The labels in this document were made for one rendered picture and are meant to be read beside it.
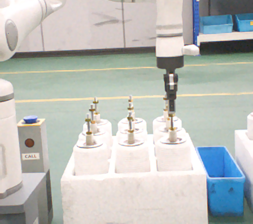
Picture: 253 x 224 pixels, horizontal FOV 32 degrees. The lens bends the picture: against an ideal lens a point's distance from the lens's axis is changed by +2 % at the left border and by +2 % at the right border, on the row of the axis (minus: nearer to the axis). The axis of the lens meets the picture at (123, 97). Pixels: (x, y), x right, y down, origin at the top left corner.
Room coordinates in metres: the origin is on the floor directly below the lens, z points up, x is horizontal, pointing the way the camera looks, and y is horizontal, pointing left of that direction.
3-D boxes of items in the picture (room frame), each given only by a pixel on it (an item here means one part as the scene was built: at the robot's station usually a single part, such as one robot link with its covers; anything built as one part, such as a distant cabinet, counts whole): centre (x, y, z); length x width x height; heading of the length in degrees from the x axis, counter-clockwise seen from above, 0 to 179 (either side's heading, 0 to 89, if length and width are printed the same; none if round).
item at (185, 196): (1.30, -0.02, 0.09); 0.39 x 0.39 x 0.18; 88
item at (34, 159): (1.23, 0.27, 0.16); 0.07 x 0.07 x 0.31; 88
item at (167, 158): (1.17, -0.13, 0.16); 0.10 x 0.10 x 0.18
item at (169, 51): (1.17, -0.15, 0.52); 0.11 x 0.09 x 0.06; 86
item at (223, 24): (5.68, -1.23, 0.36); 0.50 x 0.38 x 0.21; 174
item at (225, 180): (1.35, -0.29, 0.06); 0.30 x 0.11 x 0.12; 177
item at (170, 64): (1.17, -0.13, 0.45); 0.08 x 0.08 x 0.09
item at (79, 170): (1.18, 0.10, 0.16); 0.10 x 0.10 x 0.18
